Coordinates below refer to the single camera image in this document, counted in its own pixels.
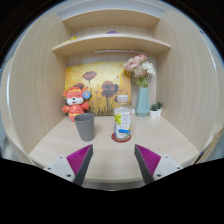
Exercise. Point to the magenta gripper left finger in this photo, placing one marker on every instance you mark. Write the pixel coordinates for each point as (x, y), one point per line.
(79, 162)

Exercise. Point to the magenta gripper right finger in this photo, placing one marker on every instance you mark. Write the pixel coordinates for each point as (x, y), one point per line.
(148, 162)

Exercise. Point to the clear plastic water bottle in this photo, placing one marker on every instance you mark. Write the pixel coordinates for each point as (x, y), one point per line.
(122, 118)

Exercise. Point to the red round coaster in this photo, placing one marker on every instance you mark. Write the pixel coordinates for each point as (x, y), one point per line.
(113, 137)

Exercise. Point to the grey plastic cup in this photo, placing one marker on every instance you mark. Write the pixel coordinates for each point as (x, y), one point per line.
(85, 126)

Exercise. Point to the small potted plant left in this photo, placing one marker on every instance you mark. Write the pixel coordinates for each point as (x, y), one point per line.
(153, 111)

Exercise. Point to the small potted plant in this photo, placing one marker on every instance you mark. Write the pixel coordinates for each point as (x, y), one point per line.
(153, 111)
(159, 111)

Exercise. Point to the teal ceramic vase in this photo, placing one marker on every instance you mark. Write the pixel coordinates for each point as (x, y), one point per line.
(142, 107)

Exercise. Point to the small potted plant right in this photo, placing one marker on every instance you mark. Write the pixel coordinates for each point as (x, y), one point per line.
(159, 111)

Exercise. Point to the red fox plush toy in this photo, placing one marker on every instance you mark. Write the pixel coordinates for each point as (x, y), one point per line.
(76, 102)

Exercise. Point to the yellow poppy flower painting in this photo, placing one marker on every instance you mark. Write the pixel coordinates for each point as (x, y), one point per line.
(104, 80)

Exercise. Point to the pink white flower bouquet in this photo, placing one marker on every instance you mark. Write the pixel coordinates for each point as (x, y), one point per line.
(141, 69)

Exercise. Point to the wooden desk hutch shelf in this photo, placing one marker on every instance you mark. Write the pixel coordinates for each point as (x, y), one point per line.
(189, 80)

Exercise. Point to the yellow object on shelf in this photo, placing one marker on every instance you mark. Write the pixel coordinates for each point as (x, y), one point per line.
(73, 38)

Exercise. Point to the purple round number sticker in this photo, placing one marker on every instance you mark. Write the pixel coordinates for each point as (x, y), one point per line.
(112, 32)

